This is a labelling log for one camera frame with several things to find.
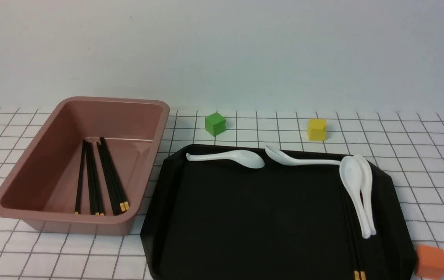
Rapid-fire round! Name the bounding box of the white spoon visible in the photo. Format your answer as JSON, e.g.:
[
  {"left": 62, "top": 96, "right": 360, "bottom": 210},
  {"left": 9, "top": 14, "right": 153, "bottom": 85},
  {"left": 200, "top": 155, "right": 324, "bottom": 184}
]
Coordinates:
[
  {"left": 265, "top": 145, "right": 340, "bottom": 166},
  {"left": 186, "top": 149, "right": 265, "bottom": 169},
  {"left": 339, "top": 156, "right": 371, "bottom": 239},
  {"left": 353, "top": 154, "right": 377, "bottom": 236}
]

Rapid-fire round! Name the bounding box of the black chopstick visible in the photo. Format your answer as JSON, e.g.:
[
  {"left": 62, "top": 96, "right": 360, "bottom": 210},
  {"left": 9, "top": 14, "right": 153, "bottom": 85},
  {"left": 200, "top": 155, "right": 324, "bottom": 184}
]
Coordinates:
[
  {"left": 341, "top": 189, "right": 361, "bottom": 280},
  {"left": 83, "top": 140, "right": 100, "bottom": 216},
  {"left": 346, "top": 194, "right": 366, "bottom": 280},
  {"left": 87, "top": 142, "right": 105, "bottom": 216},
  {"left": 99, "top": 136, "right": 130, "bottom": 214},
  {"left": 74, "top": 140, "right": 86, "bottom": 214},
  {"left": 96, "top": 142, "right": 126, "bottom": 216}
]

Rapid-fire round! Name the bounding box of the green cube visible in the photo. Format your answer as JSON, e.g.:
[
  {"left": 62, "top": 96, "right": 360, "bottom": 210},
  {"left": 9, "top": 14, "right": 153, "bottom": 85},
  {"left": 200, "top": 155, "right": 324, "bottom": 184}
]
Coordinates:
[{"left": 205, "top": 112, "right": 226, "bottom": 137}]

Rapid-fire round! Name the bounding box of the black plastic tray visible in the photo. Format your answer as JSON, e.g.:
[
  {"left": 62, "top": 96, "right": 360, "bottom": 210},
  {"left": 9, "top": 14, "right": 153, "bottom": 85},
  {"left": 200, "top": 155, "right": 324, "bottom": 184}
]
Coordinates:
[{"left": 140, "top": 145, "right": 418, "bottom": 280}]

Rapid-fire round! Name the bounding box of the yellow cube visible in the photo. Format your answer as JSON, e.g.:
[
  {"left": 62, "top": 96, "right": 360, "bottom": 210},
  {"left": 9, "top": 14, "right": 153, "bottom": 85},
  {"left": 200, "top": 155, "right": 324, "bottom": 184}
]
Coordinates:
[{"left": 307, "top": 119, "right": 327, "bottom": 142}]

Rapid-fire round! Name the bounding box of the pink plastic bin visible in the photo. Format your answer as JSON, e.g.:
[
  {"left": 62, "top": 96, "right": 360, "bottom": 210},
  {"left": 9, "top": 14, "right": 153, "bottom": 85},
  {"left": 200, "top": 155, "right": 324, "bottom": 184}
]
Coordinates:
[{"left": 0, "top": 97, "right": 170, "bottom": 236}]

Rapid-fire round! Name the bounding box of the orange cube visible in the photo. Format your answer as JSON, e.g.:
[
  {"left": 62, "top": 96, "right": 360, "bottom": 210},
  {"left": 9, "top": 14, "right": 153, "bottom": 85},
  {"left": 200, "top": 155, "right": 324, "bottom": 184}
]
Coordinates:
[{"left": 414, "top": 245, "right": 444, "bottom": 280}]

